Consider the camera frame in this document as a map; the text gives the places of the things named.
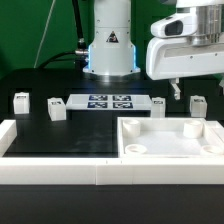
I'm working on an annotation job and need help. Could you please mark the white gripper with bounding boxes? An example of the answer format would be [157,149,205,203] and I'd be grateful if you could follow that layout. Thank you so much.
[146,0,224,100]

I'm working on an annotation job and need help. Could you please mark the white square tabletop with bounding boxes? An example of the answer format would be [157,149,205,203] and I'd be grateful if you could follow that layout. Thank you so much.
[117,117,224,158]

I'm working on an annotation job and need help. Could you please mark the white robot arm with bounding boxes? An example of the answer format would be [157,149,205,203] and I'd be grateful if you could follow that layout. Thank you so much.
[83,0,224,85]

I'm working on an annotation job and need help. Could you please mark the white U-shaped fence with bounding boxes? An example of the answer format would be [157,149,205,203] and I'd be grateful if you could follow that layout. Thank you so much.
[0,120,224,185]

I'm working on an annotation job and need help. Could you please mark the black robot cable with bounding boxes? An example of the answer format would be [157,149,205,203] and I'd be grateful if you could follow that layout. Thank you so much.
[37,0,90,70]

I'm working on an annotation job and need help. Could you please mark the white marker base plate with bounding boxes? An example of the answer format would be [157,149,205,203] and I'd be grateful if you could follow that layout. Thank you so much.
[66,94,151,111]

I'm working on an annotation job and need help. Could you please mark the thin grey cable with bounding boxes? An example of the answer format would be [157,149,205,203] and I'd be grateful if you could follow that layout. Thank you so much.
[33,0,57,69]

